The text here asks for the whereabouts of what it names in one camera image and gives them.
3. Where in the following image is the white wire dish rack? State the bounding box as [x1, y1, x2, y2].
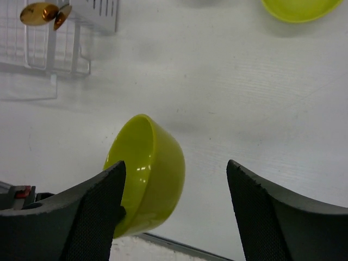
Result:
[1, 1, 91, 102]

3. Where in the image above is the grey cutlery holder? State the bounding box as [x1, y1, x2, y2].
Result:
[77, 0, 119, 33]

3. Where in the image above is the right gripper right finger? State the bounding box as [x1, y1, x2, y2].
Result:
[226, 160, 347, 260]

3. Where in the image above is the gold spoon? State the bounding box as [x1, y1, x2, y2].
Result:
[20, 2, 59, 26]
[53, 4, 72, 30]

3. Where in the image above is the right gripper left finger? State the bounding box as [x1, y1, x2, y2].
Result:
[1, 161, 126, 260]

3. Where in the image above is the green bowl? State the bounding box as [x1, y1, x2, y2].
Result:
[261, 0, 343, 23]
[103, 114, 185, 238]

